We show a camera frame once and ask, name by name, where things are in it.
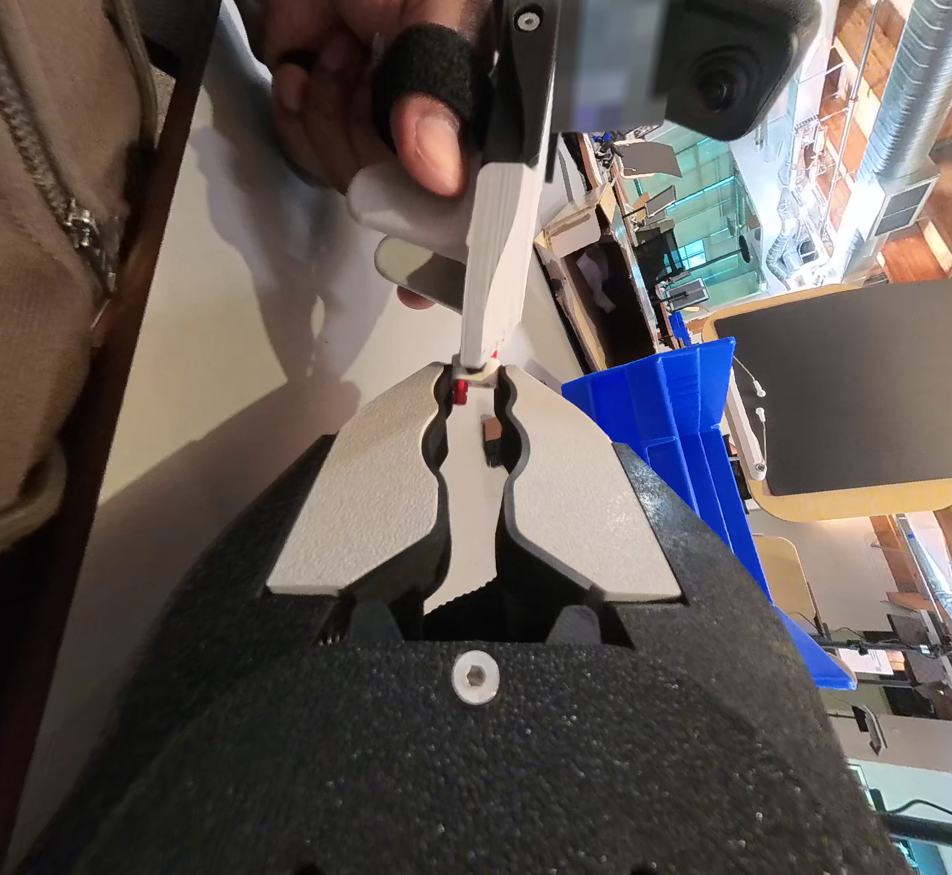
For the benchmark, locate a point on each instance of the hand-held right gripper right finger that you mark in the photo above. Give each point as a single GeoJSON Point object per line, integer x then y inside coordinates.
{"type": "Point", "coordinates": [595, 511]}

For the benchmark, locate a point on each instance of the silver ventilation duct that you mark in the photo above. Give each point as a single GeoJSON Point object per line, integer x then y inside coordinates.
{"type": "Point", "coordinates": [908, 87]}

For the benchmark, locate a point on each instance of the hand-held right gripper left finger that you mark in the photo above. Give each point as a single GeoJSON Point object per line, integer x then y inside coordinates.
{"type": "Point", "coordinates": [365, 511]}

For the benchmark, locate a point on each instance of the person's left hand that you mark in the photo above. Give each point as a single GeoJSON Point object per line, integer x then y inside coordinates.
{"type": "Point", "coordinates": [350, 27]}

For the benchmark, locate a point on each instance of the black panel with wooden edge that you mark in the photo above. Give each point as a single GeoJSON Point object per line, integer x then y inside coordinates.
{"type": "Point", "coordinates": [848, 392]}

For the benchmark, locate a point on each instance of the beige chair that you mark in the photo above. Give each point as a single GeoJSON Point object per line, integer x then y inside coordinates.
{"type": "Point", "coordinates": [786, 578]}

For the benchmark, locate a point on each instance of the blue plastic bin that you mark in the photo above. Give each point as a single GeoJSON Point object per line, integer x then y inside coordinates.
{"type": "Point", "coordinates": [684, 429]}

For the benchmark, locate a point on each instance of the toy axle with orange ends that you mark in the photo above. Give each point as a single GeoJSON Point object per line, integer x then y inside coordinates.
{"type": "Point", "coordinates": [473, 369]}

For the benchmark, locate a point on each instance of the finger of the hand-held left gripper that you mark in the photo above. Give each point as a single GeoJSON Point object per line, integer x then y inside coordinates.
{"type": "Point", "coordinates": [491, 258]}
{"type": "Point", "coordinates": [521, 273]}

